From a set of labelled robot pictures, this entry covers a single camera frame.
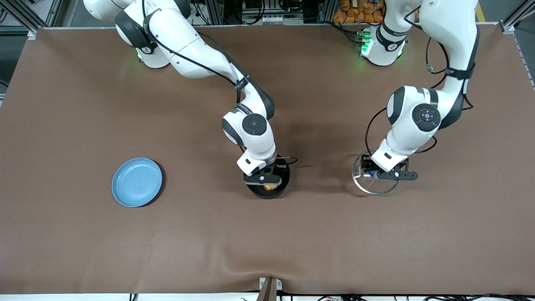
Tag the yellow peeled potato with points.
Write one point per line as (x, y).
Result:
(270, 187)

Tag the clear glass bowl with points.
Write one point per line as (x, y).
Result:
(368, 184)

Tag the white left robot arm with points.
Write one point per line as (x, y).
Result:
(451, 25)

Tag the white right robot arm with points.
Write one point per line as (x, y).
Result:
(184, 46)

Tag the black cooking pot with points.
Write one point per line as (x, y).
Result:
(282, 184)

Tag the blue round plate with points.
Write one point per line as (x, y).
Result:
(137, 182)

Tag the metal table clamp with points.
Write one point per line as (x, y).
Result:
(269, 288)

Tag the green lit circuit board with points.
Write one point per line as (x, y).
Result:
(363, 42)

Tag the white power strip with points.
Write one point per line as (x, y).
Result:
(263, 19)

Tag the orange packaged goods pile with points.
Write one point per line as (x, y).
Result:
(357, 10)

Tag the brown table cloth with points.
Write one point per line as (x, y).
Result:
(125, 251)

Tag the aluminium frame post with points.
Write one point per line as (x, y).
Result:
(29, 12)
(516, 16)

